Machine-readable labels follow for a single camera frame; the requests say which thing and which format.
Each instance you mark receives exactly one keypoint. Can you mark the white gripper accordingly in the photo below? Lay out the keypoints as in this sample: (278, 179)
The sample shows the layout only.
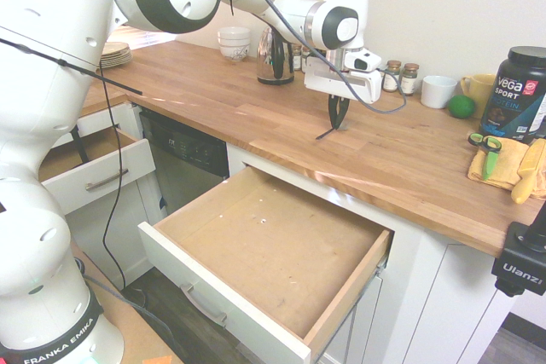
(337, 82)

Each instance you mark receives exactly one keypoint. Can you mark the metal fork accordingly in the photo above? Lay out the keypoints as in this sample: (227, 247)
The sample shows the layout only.
(324, 134)

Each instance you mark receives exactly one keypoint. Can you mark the brown robot base board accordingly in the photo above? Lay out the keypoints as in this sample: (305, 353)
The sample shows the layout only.
(128, 325)

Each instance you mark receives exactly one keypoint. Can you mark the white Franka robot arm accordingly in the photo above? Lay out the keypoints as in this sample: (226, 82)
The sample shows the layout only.
(42, 82)

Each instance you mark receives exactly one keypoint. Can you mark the large wooden drawer white front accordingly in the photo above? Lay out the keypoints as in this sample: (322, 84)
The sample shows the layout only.
(277, 244)

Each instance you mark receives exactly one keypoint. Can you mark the small wooden drawer white front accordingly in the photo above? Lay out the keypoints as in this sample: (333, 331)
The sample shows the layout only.
(98, 168)

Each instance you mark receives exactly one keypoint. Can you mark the spice jar brown lid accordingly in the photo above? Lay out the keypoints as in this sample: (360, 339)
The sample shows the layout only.
(391, 78)
(409, 82)

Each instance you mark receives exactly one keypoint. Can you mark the stainless steel kettle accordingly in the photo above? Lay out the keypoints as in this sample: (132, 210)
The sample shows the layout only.
(275, 61)

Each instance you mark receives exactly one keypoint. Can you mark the plain white cup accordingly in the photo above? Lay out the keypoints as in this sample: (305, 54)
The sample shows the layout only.
(438, 93)

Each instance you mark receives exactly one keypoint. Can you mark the white bowl with floral print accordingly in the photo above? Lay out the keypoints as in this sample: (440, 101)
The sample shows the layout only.
(234, 53)

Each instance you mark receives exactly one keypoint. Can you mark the green lime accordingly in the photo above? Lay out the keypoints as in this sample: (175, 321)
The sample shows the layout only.
(460, 107)

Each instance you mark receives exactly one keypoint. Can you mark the yellow mug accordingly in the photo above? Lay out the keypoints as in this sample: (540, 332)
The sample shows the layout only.
(482, 89)

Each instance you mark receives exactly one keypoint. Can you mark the stainless steel dishwasher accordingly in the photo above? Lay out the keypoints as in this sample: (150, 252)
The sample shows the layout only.
(187, 159)

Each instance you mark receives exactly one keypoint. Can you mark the yellow cloth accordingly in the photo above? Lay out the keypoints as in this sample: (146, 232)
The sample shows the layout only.
(507, 163)

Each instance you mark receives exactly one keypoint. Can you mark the black Vega protein tub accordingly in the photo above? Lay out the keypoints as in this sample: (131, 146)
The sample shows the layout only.
(516, 95)

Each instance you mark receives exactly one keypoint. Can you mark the yellow knife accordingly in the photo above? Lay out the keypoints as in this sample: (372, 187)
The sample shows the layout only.
(526, 176)

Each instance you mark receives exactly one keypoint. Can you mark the window blinds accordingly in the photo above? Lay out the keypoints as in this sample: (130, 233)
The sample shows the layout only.
(145, 38)

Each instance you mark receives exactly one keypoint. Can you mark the white kitchen cabinet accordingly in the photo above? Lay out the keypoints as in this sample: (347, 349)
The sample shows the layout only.
(435, 296)

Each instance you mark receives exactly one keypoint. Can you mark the stack of beige plates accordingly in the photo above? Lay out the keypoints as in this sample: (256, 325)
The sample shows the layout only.
(117, 57)

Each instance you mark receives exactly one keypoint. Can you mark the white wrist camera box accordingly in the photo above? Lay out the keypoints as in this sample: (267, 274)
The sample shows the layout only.
(362, 61)

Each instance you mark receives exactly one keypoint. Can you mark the black Ulanzi camera mount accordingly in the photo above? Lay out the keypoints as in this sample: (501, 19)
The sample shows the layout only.
(518, 261)

